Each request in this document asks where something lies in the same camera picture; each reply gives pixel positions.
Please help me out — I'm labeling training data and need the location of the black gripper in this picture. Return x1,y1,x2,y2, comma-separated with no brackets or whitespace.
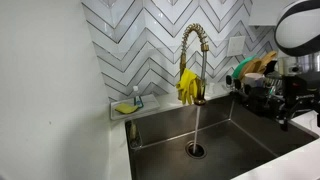
279,71,320,132

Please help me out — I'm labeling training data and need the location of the gold spring neck faucet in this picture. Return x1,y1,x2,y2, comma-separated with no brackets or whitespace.
179,22,210,107

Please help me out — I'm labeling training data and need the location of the black dish rack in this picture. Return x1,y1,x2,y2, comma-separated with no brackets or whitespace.
225,74,288,118

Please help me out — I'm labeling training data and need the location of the black kitchen utensil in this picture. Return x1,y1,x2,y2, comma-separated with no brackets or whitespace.
263,60,279,77

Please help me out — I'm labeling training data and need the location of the white bowl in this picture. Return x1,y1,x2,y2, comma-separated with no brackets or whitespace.
241,72,266,88

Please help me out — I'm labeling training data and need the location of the wooden cutting board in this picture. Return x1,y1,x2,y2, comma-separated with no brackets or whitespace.
259,50,278,74

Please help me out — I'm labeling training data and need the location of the stainless steel sink basin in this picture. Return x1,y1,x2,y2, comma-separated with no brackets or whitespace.
124,94,319,180

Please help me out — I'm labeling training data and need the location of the round wooden board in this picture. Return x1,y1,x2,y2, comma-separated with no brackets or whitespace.
238,58,263,81

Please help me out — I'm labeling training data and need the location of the running water stream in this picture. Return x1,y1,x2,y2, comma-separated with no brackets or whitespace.
192,104,202,155

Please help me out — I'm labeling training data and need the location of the round sink drain strainer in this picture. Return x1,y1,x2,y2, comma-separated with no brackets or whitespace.
185,140,208,160

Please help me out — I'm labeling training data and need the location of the yellow rubber glove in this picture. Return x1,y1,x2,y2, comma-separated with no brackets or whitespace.
175,68,199,106

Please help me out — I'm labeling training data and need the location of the white sponge tray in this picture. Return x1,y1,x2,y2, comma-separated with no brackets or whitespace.
110,93,161,121

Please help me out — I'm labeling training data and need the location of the small teal soap bottle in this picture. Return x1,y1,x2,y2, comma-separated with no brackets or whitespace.
132,85,145,110

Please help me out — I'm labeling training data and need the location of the brown scrub brush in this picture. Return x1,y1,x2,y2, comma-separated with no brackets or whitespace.
129,119,139,142

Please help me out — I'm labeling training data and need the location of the yellow sponge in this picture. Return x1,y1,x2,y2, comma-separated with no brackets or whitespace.
114,102,139,115

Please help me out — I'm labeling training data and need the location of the white wall outlet cover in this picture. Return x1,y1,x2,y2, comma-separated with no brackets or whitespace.
226,35,247,58

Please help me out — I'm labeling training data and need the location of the white wall cabinet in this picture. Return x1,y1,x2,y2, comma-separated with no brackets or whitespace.
248,0,298,27

